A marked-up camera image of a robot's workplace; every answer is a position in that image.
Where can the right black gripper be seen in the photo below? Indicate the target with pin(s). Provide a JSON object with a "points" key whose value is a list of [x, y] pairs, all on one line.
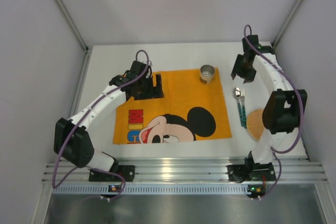
{"points": [[244, 67]]}

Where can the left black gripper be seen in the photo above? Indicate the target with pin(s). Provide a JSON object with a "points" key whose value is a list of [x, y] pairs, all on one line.
{"points": [[151, 87]]}

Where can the spoon with teal handle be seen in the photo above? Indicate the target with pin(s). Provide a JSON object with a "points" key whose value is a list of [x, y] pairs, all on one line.
{"points": [[236, 95]]}

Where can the fork with teal handle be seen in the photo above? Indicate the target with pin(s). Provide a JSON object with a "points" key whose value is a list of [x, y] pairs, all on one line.
{"points": [[242, 101]]}

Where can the metal cup with cork band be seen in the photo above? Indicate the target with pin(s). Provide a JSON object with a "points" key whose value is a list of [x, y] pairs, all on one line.
{"points": [[206, 73]]}

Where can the orange Mickey Mouse placemat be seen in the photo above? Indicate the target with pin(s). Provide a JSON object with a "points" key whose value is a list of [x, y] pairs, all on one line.
{"points": [[189, 111]]}

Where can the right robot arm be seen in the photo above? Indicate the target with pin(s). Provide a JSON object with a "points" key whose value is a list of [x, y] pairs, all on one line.
{"points": [[284, 111]]}

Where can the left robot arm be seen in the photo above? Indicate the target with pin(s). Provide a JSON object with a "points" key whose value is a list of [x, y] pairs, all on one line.
{"points": [[72, 140]]}

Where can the round woven coaster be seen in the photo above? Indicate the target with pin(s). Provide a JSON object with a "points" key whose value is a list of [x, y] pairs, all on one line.
{"points": [[255, 125]]}

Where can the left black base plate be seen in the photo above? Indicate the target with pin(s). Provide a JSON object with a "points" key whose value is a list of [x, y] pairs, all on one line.
{"points": [[125, 171]]}

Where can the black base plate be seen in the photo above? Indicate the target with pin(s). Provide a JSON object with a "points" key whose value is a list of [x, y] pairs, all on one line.
{"points": [[242, 173], [125, 171]]}

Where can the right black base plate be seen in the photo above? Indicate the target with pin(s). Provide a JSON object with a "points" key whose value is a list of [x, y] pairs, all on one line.
{"points": [[242, 173]]}

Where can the aluminium rail frame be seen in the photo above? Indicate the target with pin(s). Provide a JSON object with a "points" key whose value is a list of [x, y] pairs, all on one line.
{"points": [[295, 169]]}

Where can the perforated cable duct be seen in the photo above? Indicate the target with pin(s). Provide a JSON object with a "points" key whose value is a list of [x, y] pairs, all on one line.
{"points": [[159, 189]]}

